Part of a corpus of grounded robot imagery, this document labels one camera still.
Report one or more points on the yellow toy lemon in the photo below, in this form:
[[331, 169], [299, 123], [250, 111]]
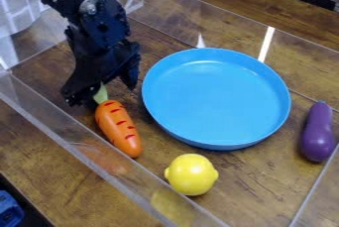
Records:
[[191, 174]]

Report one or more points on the blue object at corner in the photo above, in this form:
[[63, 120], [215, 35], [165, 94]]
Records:
[[11, 211]]

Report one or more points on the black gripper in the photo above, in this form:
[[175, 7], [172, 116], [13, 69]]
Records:
[[103, 50]]

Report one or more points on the orange toy carrot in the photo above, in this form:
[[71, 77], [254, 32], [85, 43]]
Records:
[[115, 124]]

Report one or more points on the purple toy eggplant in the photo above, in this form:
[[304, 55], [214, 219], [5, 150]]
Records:
[[318, 140]]

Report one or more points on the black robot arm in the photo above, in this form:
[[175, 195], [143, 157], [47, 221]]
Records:
[[68, 10]]

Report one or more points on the clear acrylic enclosure wall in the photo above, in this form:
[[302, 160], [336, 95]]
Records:
[[85, 185]]

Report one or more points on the blue round tray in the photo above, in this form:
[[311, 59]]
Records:
[[215, 98]]

